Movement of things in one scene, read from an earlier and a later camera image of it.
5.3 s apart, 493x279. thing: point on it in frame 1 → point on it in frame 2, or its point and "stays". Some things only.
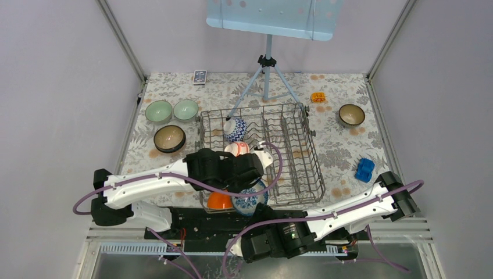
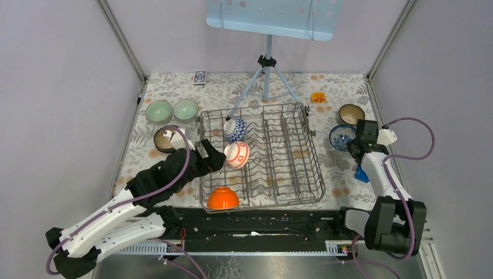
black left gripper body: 236,186 → 200,169
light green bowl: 159,111 stays
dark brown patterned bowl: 351,115 stays
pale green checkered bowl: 185,110 stays
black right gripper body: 265,214 → 350,145
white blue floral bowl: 246,205 → 340,135
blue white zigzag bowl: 235,129 stays
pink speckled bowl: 168,138 stays
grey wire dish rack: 294,175 stays
